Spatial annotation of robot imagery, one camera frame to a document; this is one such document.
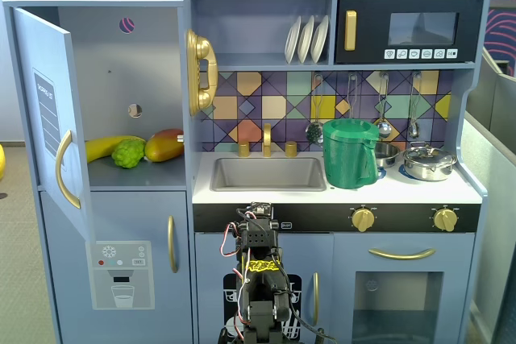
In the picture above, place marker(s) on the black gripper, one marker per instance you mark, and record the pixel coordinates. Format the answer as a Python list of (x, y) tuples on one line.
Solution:
[(263, 210)]

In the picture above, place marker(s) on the blue shopping list cabinet door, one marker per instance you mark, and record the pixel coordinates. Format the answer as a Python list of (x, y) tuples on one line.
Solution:
[(48, 98)]

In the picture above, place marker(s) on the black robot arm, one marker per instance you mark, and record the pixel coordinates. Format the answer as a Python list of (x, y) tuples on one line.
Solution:
[(262, 312)]

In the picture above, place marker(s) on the blue dishwasher print door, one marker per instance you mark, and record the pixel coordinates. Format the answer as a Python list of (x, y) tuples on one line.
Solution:
[(209, 279)]

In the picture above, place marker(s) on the blue oven door with window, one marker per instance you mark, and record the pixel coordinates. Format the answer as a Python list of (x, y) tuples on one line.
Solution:
[(346, 263)]

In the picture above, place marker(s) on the blue ice dispenser print door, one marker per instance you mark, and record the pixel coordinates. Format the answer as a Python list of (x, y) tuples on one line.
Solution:
[(121, 223)]

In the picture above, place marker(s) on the black toy microwave door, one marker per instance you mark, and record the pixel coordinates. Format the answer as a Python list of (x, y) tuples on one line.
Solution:
[(371, 30)]

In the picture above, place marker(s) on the yellow printed tape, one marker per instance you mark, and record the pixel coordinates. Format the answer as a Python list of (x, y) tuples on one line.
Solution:
[(262, 266)]

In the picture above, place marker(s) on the grey toy sink basin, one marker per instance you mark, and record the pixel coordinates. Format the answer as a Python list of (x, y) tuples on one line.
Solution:
[(266, 175)]

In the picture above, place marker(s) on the gold faucet knob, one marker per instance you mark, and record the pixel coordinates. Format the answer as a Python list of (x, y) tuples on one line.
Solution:
[(290, 149), (244, 149)]

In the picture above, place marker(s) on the gold toy faucet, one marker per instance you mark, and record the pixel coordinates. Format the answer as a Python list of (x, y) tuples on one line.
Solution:
[(267, 142)]

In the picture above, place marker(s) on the gold stove knob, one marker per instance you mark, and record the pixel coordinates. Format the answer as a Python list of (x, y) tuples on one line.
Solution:
[(363, 220), (445, 220)]

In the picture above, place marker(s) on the steel skimmer spoon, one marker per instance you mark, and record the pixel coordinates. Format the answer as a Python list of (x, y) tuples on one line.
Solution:
[(314, 133)]

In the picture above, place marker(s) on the green plastic pitcher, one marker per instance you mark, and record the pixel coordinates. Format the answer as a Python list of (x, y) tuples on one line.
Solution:
[(346, 154)]

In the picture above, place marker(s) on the red yellow toy mango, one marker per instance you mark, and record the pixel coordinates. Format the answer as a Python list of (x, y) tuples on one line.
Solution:
[(161, 150)]

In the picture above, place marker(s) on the small steel bowl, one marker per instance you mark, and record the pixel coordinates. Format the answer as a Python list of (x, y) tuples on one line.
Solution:
[(387, 154)]

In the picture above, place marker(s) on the green bumpy toy fruit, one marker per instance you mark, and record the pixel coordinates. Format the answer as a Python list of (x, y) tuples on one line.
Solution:
[(128, 154)]

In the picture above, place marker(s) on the steel ladle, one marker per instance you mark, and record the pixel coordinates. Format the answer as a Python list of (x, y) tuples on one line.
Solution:
[(384, 129)]

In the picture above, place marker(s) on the steel hanging utensil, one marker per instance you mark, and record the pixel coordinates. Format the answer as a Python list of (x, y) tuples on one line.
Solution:
[(355, 98)]

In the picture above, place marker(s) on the yellow toy banana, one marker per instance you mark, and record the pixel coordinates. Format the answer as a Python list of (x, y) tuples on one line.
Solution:
[(101, 148)]

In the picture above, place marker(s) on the steel pot with lid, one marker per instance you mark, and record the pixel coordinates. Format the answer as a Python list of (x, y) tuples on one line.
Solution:
[(427, 164)]

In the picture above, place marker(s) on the steel serving spoon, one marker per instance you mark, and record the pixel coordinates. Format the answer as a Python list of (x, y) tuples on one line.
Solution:
[(413, 130)]

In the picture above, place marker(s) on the gold toy telephone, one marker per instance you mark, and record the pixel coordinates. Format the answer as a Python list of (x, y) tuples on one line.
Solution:
[(197, 50)]

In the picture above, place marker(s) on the white toy plate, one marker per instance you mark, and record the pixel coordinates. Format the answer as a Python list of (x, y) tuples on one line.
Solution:
[(305, 42), (291, 42), (319, 40)]

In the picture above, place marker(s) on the grey desk divider panel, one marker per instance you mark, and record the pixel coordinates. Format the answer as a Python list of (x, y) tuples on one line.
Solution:
[(496, 199), (500, 90)]

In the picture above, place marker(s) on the yellow round object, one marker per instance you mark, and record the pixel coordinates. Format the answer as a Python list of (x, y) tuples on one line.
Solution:
[(2, 162)]

